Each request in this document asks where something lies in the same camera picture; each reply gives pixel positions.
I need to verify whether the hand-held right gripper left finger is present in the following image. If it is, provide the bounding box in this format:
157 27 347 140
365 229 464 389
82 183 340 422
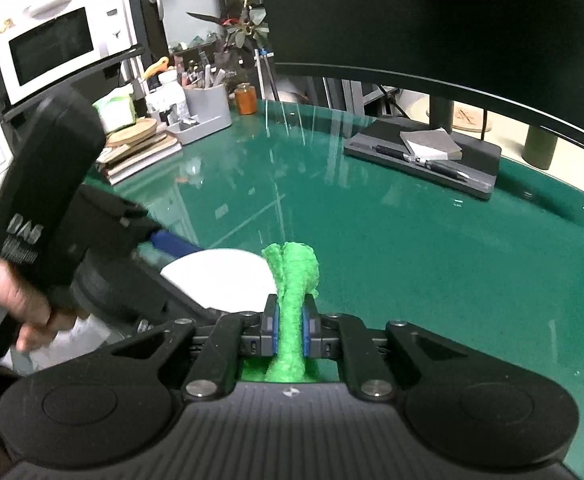
109 294 280 402

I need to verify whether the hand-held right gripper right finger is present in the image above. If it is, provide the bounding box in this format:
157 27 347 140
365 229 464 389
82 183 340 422
301 294 472 402

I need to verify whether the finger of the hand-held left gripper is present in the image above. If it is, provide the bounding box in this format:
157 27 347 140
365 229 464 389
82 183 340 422
144 229 203 260
137 255 223 323

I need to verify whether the white round plate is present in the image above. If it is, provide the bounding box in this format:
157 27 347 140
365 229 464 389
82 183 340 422
159 249 279 313

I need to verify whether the green cloth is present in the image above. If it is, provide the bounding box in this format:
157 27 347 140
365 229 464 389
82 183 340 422
239 241 323 385

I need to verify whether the person's left hand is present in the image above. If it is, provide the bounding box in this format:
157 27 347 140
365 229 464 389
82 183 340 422
0 249 81 352

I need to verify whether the stack of books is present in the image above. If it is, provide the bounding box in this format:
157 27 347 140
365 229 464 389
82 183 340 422
94 132 183 186

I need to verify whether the green tissue pack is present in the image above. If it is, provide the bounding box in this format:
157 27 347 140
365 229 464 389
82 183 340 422
92 94 138 133

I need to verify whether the oval wooden tray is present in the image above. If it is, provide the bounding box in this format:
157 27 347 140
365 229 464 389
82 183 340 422
106 117 159 148

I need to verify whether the grey desk organizer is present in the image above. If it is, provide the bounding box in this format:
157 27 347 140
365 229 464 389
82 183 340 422
164 80 233 146

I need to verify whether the white microwave oven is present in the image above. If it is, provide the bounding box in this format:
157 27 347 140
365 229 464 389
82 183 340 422
0 0 140 106

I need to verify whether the white bottle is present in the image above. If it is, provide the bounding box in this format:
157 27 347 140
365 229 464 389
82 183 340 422
157 70 190 123

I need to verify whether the amber glass jar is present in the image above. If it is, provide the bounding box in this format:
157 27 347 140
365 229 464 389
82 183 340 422
234 82 257 116

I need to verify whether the black pen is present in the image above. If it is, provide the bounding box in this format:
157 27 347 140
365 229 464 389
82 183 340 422
372 144 470 183

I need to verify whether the potted plant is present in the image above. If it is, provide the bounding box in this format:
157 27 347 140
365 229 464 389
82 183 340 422
187 0 273 78

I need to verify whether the grey notepad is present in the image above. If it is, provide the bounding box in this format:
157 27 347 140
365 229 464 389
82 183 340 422
399 127 463 162

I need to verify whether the dark grey monitor stand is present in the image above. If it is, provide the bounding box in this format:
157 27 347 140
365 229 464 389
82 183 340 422
343 95 502 202

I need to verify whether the round wooden board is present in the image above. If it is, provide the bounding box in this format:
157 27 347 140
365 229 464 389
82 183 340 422
427 102 492 133

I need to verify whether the olive green cylinder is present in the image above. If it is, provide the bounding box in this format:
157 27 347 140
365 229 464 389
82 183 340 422
523 125 556 171

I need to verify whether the black curved monitor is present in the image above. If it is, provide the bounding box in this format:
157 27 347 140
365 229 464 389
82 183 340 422
254 0 584 163

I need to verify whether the orange handled tool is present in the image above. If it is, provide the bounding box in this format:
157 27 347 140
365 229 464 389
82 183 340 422
144 57 173 81

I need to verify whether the grey metal frame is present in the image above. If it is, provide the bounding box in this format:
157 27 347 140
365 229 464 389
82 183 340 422
322 77 407 121

